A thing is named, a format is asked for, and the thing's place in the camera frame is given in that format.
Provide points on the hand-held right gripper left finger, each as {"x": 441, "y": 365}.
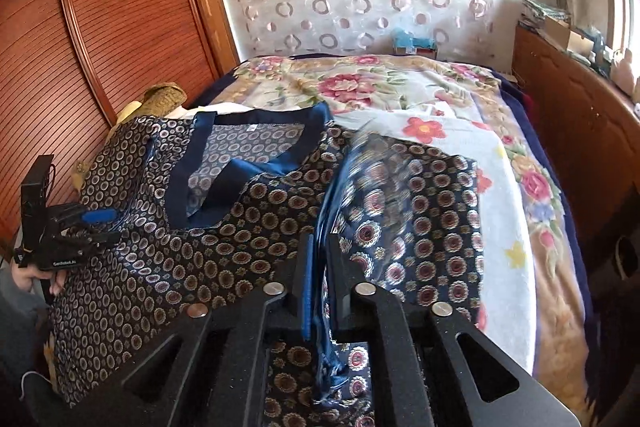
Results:
{"x": 307, "y": 287}

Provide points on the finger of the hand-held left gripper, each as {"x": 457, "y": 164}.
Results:
{"x": 105, "y": 238}
{"x": 100, "y": 215}

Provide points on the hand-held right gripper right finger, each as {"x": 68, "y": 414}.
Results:
{"x": 334, "y": 279}

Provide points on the navy patterned shirt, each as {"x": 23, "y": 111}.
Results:
{"x": 210, "y": 227}

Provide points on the person's left hand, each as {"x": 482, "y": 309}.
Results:
{"x": 35, "y": 277}

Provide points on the cream cloth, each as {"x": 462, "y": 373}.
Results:
{"x": 131, "y": 112}

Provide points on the yellow-brown patterned cloth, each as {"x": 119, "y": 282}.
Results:
{"x": 162, "y": 99}

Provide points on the white floral bed sheet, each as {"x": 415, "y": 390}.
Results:
{"x": 495, "y": 227}

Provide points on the wooden slatted headboard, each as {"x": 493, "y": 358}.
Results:
{"x": 110, "y": 22}

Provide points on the floral bedspread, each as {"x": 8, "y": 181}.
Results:
{"x": 350, "y": 84}

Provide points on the blue tissue pack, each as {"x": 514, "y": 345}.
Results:
{"x": 412, "y": 42}

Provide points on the wooden cabinet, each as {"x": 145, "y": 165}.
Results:
{"x": 575, "y": 117}

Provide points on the cardboard box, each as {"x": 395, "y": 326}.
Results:
{"x": 562, "y": 32}

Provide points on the pile of papers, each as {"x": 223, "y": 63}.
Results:
{"x": 540, "y": 9}

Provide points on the window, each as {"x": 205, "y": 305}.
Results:
{"x": 622, "y": 2}

